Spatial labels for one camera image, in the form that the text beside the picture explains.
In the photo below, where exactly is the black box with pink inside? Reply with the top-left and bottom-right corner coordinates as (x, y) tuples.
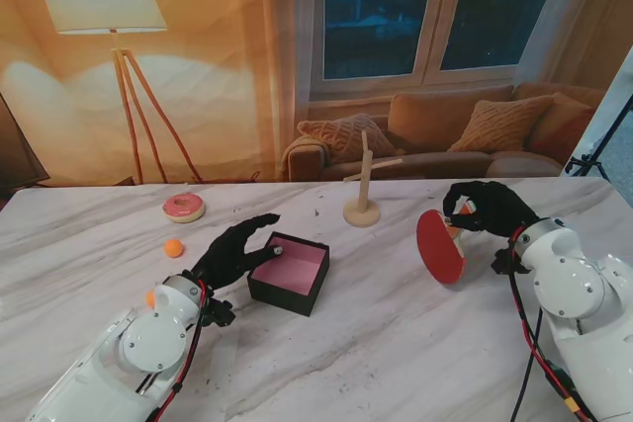
(246, 231), (331, 318)

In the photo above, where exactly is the printed living room backdrop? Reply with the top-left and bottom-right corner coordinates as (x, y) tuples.
(0, 0), (633, 191)

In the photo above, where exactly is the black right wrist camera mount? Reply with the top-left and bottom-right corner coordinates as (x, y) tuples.
(492, 246), (530, 278)

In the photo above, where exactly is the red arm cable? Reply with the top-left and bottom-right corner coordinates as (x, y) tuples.
(147, 279), (212, 422)
(508, 238), (594, 422)

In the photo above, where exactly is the red black ping pong bat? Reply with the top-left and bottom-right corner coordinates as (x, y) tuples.
(415, 198), (479, 286)

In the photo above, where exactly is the black tripod stand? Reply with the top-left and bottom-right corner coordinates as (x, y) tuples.
(566, 90), (633, 181)

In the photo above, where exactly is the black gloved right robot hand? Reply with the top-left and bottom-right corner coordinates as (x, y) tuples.
(441, 180), (541, 249)

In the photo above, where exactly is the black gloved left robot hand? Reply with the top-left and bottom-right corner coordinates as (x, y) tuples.
(190, 212), (284, 293)

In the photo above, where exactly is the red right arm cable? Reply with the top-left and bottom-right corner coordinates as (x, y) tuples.
(508, 238), (594, 422)

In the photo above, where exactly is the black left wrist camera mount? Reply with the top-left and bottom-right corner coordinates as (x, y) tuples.
(202, 297), (236, 329)

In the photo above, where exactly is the pink frosted toy donut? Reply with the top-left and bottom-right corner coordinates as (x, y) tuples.
(162, 193), (207, 224)

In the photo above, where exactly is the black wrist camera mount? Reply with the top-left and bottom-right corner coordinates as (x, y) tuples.
(492, 246), (530, 278)
(202, 297), (236, 329)

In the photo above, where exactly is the red left arm cable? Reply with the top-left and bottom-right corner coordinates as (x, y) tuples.
(147, 279), (212, 422)

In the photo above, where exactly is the wooden peg stand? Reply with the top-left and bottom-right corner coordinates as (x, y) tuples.
(342, 128), (405, 228)

